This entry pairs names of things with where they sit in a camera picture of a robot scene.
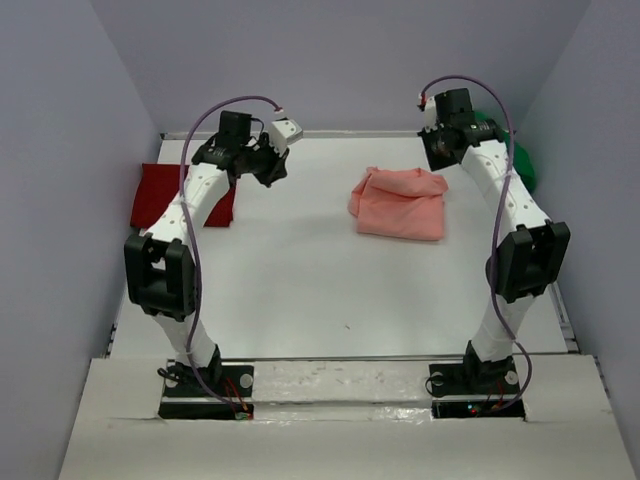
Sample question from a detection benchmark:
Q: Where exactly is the pink t-shirt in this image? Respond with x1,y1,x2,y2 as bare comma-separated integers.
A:
347,167,449,242

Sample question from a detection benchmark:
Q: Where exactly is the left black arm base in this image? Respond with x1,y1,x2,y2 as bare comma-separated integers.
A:
157,362,254,421

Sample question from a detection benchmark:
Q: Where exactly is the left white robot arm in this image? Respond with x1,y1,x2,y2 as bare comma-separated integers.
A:
124,111,303,395

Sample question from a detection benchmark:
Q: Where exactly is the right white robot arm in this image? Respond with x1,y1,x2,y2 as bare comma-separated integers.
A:
418,88,571,398

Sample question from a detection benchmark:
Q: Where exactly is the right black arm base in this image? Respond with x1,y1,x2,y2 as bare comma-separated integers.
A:
425,360,526,420

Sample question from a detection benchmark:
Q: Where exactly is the green t-shirt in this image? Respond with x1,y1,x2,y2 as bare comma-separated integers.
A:
475,111,538,194

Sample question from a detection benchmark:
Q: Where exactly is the folded red t-shirt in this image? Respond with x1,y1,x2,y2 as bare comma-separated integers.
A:
130,163,236,229

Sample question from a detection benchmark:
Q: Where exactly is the white foam strip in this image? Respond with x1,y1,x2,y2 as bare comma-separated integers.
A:
252,361,431,403

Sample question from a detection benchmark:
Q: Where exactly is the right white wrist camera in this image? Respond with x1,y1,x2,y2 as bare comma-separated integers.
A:
422,97,438,130

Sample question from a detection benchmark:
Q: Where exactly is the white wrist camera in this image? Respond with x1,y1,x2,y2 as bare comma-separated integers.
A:
267,119,304,155
422,97,438,130

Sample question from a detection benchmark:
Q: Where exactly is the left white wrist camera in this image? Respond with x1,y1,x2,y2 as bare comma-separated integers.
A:
267,119,304,155

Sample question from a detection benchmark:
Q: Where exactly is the back aluminium rail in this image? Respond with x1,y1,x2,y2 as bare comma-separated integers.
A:
160,129,419,141

